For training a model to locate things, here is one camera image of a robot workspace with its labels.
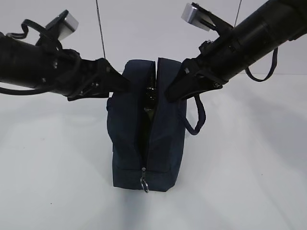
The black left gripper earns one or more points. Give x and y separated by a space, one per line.
76 78

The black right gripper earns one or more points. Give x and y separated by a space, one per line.
210 70

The navy blue lunch bag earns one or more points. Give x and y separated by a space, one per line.
147 131

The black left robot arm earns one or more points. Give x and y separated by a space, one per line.
42 69

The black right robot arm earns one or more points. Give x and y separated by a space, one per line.
237 47

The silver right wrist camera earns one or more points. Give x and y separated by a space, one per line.
197 16

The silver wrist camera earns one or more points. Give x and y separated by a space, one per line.
63 25
197 16

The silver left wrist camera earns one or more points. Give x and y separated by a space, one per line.
63 25

